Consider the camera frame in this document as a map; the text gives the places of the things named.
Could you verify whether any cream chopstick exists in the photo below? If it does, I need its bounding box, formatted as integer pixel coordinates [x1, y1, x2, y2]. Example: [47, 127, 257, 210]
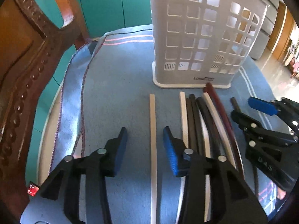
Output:
[175, 91, 189, 224]

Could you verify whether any black chopstick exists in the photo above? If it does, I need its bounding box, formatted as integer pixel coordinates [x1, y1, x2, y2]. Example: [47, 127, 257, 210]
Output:
[189, 94, 224, 158]
[186, 98, 198, 153]

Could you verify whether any white chopstick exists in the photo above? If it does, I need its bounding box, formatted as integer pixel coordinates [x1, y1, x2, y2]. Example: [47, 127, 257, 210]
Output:
[203, 93, 237, 169]

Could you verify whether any dark red chopstick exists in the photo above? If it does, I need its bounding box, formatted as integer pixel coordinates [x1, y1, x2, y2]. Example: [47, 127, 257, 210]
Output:
[203, 83, 245, 178]

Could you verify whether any cream chopstick alone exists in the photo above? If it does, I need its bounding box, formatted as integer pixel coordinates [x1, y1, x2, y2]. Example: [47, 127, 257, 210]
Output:
[149, 94, 157, 224]

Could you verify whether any small red display device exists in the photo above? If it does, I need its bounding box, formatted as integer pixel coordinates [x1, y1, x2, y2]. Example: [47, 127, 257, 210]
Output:
[27, 182, 40, 197]

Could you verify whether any white plastic utensil basket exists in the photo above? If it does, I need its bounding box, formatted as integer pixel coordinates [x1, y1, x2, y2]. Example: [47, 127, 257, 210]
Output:
[150, 0, 268, 89]

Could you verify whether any blue striped cloth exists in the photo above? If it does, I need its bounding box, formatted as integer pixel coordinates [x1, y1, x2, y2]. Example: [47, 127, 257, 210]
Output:
[19, 24, 290, 224]

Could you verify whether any silver refrigerator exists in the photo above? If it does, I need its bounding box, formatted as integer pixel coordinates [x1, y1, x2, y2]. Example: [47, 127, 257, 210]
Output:
[249, 0, 279, 60]

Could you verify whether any carved wooden chair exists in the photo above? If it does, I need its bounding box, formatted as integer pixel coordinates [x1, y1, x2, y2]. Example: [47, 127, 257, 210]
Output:
[1, 0, 89, 223]

